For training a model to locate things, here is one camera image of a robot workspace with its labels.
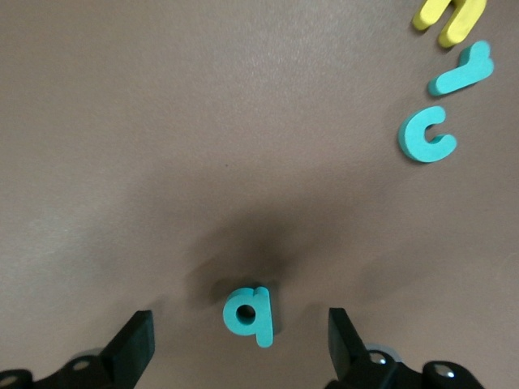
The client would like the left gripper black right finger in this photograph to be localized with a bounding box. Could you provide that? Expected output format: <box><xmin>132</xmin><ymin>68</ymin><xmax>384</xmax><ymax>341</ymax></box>
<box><xmin>324</xmin><ymin>307</ymin><xmax>486</xmax><ymax>389</ymax></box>

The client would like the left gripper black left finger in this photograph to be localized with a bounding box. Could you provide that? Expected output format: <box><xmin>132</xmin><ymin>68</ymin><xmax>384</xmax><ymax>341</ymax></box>
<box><xmin>0</xmin><ymin>310</ymin><xmax>156</xmax><ymax>389</ymax></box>

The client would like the teal foam letter q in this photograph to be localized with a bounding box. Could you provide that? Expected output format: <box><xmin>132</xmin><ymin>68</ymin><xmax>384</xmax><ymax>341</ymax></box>
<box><xmin>221</xmin><ymin>285</ymin><xmax>275</xmax><ymax>348</ymax></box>

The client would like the teal foam letter c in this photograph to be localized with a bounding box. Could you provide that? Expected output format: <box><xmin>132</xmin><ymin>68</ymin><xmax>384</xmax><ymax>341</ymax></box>
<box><xmin>397</xmin><ymin>105</ymin><xmax>458</xmax><ymax>164</ymax></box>

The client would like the teal foam letter r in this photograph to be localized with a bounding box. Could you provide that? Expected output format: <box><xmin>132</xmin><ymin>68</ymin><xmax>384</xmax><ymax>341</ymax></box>
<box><xmin>427</xmin><ymin>40</ymin><xmax>495</xmax><ymax>97</ymax></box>

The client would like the yellow foam letter u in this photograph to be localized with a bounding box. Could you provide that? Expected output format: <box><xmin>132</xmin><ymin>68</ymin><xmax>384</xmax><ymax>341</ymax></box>
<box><xmin>412</xmin><ymin>0</ymin><xmax>487</xmax><ymax>49</ymax></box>

